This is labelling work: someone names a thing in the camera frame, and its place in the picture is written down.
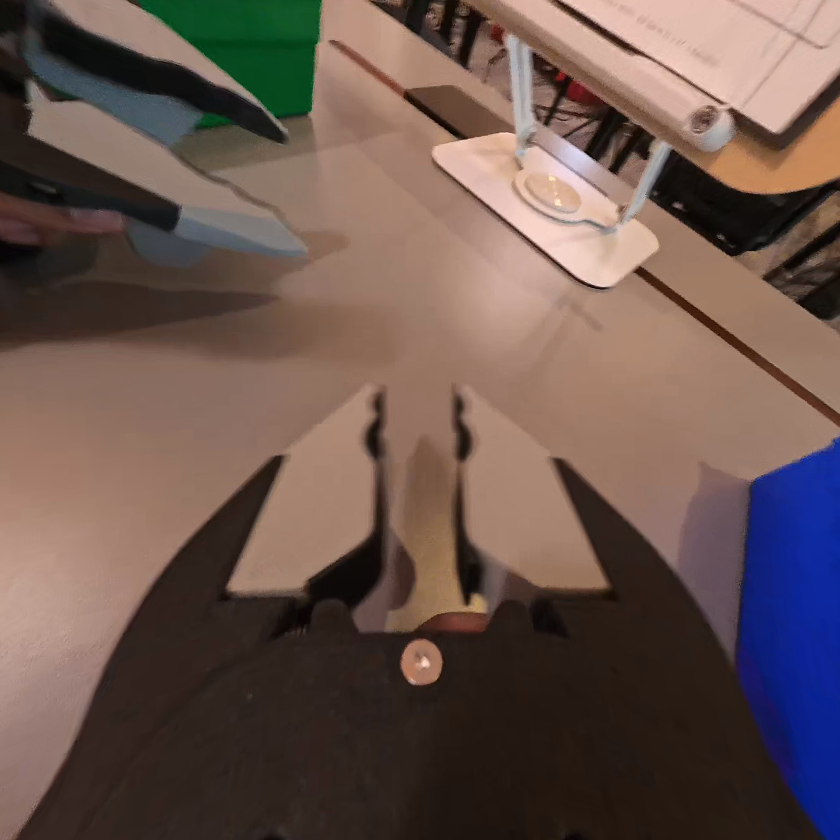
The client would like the dark rectangular table hatch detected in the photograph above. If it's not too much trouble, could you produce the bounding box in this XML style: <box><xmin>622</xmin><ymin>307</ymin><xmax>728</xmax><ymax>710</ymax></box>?
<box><xmin>403</xmin><ymin>85</ymin><xmax>516</xmax><ymax>140</ymax></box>

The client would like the green storage bin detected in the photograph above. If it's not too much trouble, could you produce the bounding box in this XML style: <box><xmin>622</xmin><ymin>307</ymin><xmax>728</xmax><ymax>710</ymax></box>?
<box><xmin>134</xmin><ymin>0</ymin><xmax>324</xmax><ymax>129</ymax></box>

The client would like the person's left hand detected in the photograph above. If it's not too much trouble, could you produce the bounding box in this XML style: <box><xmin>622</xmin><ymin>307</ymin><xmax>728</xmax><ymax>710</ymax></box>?
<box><xmin>0</xmin><ymin>195</ymin><xmax>127</xmax><ymax>249</ymax></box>

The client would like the blue storage bin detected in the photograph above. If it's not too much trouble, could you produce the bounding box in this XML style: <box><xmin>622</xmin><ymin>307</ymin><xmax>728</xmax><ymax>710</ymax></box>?
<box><xmin>735</xmin><ymin>436</ymin><xmax>840</xmax><ymax>840</ymax></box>

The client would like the instruction sheet board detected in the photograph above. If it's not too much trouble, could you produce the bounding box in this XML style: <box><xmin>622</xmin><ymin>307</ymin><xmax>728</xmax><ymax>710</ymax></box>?
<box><xmin>469</xmin><ymin>0</ymin><xmax>840</xmax><ymax>196</ymax></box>

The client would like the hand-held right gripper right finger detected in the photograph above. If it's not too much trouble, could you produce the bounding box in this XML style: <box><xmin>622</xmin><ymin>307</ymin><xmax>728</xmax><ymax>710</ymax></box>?
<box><xmin>453</xmin><ymin>385</ymin><xmax>613</xmax><ymax>608</ymax></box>

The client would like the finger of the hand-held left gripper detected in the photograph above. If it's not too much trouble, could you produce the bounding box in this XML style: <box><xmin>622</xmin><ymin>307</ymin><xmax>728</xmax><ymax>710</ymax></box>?
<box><xmin>26</xmin><ymin>98</ymin><xmax>311</xmax><ymax>269</ymax></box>
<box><xmin>23</xmin><ymin>0</ymin><xmax>291</xmax><ymax>147</ymax></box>

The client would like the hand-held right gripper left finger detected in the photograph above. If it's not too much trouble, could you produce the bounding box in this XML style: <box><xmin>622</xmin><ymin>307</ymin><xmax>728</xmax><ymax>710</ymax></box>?
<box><xmin>226</xmin><ymin>385</ymin><xmax>389</xmax><ymax>610</ymax></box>

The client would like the white desk stand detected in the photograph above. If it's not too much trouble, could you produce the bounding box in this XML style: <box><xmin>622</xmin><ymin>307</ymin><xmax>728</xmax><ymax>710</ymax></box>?
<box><xmin>432</xmin><ymin>33</ymin><xmax>736</xmax><ymax>290</ymax></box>

